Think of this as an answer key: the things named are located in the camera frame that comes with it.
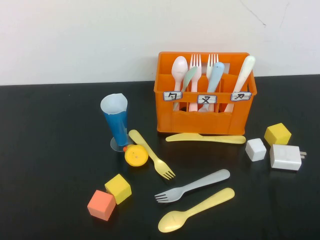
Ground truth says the white paper label spoon character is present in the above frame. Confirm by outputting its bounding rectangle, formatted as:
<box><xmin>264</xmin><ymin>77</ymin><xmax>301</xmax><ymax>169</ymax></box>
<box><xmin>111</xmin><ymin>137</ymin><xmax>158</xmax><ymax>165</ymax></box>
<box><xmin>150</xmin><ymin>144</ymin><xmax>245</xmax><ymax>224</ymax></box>
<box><xmin>163</xmin><ymin>91</ymin><xmax>184</xmax><ymax>102</ymax></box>

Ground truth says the yellow plastic knife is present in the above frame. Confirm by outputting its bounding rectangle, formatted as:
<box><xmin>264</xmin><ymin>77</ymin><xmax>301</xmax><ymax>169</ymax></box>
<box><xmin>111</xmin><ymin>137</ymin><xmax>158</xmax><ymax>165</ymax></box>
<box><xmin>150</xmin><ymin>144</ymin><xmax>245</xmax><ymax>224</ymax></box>
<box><xmin>165</xmin><ymin>132</ymin><xmax>247</xmax><ymax>145</ymax></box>

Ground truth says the orange foam cube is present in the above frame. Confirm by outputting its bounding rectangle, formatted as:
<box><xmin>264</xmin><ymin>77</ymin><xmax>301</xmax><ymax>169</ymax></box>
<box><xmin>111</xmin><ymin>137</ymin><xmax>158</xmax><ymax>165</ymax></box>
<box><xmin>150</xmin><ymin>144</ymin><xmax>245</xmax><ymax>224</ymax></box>
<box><xmin>87</xmin><ymin>189</ymin><xmax>117</xmax><ymax>222</ymax></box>

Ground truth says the blue cup with white paper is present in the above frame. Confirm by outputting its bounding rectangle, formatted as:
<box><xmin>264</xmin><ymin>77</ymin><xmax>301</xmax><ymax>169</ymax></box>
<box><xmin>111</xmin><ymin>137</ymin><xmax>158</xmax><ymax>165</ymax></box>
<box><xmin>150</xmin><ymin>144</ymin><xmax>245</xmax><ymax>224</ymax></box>
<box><xmin>100</xmin><ymin>93</ymin><xmax>136</xmax><ymax>152</ymax></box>

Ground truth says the white paper label knife character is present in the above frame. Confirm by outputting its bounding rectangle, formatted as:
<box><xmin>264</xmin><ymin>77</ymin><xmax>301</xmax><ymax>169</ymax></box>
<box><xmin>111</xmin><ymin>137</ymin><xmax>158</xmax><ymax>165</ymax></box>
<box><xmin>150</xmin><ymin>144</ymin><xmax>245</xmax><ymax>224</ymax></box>
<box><xmin>230</xmin><ymin>91</ymin><xmax>252</xmax><ymax>102</ymax></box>

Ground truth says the pale pink plastic fork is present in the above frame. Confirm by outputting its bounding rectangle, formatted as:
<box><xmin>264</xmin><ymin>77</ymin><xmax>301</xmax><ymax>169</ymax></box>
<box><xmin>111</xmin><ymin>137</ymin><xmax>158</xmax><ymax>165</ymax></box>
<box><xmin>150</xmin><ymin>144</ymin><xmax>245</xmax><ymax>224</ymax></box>
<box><xmin>188</xmin><ymin>53</ymin><xmax>202</xmax><ymax>112</ymax></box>

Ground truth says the yellow plastic fork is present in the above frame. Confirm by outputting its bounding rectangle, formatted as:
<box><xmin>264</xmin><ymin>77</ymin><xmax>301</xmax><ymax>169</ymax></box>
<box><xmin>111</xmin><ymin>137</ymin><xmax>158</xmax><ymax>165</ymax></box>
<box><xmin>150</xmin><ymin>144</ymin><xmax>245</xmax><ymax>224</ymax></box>
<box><xmin>128</xmin><ymin>129</ymin><xmax>176</xmax><ymax>180</ymax></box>

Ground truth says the pale pink plastic spoon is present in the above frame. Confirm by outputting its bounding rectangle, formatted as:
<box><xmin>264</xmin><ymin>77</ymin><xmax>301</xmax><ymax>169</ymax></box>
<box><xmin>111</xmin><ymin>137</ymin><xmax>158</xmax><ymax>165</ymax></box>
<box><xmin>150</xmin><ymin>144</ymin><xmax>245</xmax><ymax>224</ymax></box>
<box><xmin>171</xmin><ymin>55</ymin><xmax>189</xmax><ymax>111</ymax></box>

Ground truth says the white foam cube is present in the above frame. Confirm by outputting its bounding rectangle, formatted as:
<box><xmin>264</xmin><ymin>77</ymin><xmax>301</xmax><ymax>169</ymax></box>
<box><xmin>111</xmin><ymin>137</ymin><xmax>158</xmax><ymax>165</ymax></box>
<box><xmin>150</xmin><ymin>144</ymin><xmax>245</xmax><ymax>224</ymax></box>
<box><xmin>245</xmin><ymin>138</ymin><xmax>267</xmax><ymax>162</ymax></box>

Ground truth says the light blue plastic cutlery handle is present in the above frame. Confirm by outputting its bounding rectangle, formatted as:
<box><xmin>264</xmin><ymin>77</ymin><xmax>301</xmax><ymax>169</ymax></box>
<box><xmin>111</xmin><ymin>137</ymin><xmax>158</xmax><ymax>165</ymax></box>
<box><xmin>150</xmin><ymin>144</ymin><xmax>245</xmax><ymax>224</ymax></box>
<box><xmin>198</xmin><ymin>61</ymin><xmax>225</xmax><ymax>113</ymax></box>

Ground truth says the cream white plastic fork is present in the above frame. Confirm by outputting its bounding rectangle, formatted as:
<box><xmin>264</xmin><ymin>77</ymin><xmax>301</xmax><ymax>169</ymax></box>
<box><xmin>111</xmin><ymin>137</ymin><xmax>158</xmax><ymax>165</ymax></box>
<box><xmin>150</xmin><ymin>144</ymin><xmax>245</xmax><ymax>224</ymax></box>
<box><xmin>206</xmin><ymin>53</ymin><xmax>219</xmax><ymax>77</ymax></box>

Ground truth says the white charger plug adapter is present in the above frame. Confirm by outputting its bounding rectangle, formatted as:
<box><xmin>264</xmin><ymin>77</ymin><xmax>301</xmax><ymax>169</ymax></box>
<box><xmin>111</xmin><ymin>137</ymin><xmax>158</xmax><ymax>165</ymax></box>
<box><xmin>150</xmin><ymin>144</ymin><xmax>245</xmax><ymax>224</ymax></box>
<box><xmin>269</xmin><ymin>144</ymin><xmax>307</xmax><ymax>171</ymax></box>

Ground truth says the yellow round duck toy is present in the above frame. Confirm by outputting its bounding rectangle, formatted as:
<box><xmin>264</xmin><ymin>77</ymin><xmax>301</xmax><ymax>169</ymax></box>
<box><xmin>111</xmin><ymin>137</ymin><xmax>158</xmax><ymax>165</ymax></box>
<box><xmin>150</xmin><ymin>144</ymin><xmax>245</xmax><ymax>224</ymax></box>
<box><xmin>122</xmin><ymin>144</ymin><xmax>149</xmax><ymax>167</ymax></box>

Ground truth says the white plastic knife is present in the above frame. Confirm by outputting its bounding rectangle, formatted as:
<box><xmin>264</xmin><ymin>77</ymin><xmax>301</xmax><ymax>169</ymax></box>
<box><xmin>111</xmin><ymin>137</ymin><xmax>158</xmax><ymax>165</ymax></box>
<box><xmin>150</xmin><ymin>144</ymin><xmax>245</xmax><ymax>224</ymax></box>
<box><xmin>224</xmin><ymin>55</ymin><xmax>256</xmax><ymax>113</ymax></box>

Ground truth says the yellow foam cube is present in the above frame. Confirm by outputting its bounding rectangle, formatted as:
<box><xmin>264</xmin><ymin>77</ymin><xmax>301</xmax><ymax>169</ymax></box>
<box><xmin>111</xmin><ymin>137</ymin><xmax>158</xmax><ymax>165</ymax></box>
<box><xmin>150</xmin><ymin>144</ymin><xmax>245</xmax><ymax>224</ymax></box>
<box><xmin>104</xmin><ymin>173</ymin><xmax>132</xmax><ymax>205</ymax></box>
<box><xmin>264</xmin><ymin>122</ymin><xmax>292</xmax><ymax>147</ymax></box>

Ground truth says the orange plastic cutlery holder crate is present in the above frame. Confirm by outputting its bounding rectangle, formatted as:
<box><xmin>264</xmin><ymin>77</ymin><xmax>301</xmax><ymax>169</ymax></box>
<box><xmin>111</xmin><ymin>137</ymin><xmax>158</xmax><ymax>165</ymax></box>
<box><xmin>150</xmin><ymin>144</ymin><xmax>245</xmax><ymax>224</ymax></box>
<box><xmin>153</xmin><ymin>51</ymin><xmax>258</xmax><ymax>136</ymax></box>

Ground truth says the grey plastic fork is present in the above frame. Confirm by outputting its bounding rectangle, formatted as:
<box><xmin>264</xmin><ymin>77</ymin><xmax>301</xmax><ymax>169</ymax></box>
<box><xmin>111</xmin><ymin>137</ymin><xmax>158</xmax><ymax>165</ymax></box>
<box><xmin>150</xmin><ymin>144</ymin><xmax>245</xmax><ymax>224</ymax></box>
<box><xmin>154</xmin><ymin>169</ymin><xmax>231</xmax><ymax>204</ymax></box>

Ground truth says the white paper label fork character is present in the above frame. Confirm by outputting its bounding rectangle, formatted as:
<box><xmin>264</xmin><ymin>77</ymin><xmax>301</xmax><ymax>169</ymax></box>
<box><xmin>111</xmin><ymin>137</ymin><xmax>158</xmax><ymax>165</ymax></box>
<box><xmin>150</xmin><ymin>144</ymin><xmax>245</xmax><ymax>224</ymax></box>
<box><xmin>197</xmin><ymin>94</ymin><xmax>217</xmax><ymax>105</ymax></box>

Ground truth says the yellow plastic spoon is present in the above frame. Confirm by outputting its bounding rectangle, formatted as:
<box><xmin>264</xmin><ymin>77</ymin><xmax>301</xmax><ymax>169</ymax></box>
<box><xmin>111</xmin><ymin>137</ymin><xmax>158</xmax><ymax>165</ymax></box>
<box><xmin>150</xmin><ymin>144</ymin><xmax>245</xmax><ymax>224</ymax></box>
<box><xmin>157</xmin><ymin>187</ymin><xmax>236</xmax><ymax>234</ymax></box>

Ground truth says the mint green plastic cutlery handle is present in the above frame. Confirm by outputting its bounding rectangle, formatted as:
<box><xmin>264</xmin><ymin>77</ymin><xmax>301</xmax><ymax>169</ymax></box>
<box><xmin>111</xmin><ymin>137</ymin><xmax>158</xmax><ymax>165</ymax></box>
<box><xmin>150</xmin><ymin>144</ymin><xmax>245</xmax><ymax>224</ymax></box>
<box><xmin>180</xmin><ymin>65</ymin><xmax>198</xmax><ymax>94</ymax></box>

